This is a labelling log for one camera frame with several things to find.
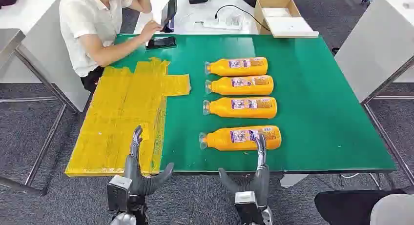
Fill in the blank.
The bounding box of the person's right hand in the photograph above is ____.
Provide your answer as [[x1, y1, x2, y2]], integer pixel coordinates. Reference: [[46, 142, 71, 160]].
[[139, 20, 164, 43]]

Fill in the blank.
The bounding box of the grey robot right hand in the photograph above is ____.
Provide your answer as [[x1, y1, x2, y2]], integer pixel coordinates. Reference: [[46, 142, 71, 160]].
[[218, 134, 270, 207]]

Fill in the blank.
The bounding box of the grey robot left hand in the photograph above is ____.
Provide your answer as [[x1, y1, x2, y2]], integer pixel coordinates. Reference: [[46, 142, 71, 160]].
[[124, 125, 175, 196]]

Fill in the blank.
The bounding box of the orange drink bottle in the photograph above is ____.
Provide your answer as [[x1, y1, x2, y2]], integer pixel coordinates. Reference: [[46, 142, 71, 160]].
[[199, 125, 282, 152], [205, 75, 274, 96], [205, 57, 269, 77], [203, 97, 278, 120]]

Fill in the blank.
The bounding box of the black smartphone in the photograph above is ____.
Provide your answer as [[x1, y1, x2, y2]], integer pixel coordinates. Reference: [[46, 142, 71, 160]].
[[145, 36, 177, 51]]

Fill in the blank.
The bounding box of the black tablet on stand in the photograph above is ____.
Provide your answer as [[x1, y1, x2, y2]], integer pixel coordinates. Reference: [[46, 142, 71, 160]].
[[160, 0, 178, 33]]

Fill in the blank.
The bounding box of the white desk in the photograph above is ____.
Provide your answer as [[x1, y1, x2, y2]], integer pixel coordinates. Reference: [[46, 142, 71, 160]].
[[133, 0, 260, 35]]

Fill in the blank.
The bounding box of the yellow sheet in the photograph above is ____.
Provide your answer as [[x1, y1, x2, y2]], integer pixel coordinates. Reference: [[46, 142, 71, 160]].
[[64, 57, 191, 178]]

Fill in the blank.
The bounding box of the seated person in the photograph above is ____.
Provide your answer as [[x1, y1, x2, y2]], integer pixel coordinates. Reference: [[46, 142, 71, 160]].
[[59, 0, 164, 93]]

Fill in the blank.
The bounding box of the white power strip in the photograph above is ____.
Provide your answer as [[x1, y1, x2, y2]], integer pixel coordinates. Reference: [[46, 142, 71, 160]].
[[203, 15, 244, 31]]

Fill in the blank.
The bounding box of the green table mat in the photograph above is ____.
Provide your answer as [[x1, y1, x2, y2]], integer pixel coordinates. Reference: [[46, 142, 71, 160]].
[[110, 33, 398, 174]]

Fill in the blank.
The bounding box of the open cardboard box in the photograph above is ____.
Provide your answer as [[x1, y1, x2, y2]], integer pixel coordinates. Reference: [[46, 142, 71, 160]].
[[253, 0, 320, 39]]

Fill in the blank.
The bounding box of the white side table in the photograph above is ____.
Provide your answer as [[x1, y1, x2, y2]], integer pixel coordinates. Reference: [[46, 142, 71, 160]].
[[0, 0, 92, 113]]

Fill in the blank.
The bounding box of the standing person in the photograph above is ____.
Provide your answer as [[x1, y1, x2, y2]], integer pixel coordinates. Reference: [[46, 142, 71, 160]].
[[314, 186, 414, 225]]

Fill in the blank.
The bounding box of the white flat board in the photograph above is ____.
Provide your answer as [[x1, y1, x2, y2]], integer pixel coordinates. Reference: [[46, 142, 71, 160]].
[[264, 16, 320, 39]]

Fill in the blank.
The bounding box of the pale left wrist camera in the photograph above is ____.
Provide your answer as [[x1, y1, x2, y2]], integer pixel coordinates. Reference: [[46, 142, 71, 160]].
[[106, 175, 133, 213]]

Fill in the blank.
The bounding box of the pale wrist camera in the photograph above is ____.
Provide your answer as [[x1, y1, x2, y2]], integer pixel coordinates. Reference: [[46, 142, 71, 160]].
[[106, 175, 133, 213], [234, 191, 266, 225]]

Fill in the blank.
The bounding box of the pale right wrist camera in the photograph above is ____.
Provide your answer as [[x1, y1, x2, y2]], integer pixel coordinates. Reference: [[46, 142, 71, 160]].
[[234, 191, 266, 225]]

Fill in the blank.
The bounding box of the white table bracket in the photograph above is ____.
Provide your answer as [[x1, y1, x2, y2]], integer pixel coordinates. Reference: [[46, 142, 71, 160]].
[[279, 173, 310, 188]]

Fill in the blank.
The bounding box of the black power cable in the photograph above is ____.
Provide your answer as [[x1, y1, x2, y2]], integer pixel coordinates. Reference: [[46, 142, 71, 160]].
[[214, 4, 271, 32]]

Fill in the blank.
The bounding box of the white table with metal frame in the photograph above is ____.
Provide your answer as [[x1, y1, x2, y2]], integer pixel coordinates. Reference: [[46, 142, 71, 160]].
[[334, 0, 414, 185]]

